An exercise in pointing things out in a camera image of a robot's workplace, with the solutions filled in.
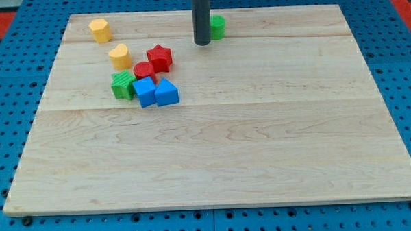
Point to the yellow heart block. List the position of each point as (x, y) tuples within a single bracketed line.
[(120, 57)]

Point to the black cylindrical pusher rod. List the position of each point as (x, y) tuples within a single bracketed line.
[(201, 21)]

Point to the green star block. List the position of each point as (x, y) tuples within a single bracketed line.
[(122, 85)]

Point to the yellow hexagon block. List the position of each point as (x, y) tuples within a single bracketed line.
[(100, 30)]

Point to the red circle block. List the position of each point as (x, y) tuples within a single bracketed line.
[(145, 69)]

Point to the red star block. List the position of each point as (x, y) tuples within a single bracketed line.
[(160, 58)]

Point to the green circle block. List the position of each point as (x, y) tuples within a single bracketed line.
[(217, 24)]

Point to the light wooden board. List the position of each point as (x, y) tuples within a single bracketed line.
[(283, 111)]

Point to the blue cube block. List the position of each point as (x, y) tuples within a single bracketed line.
[(145, 90)]

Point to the blue triangle block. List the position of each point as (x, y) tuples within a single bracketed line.
[(166, 93)]

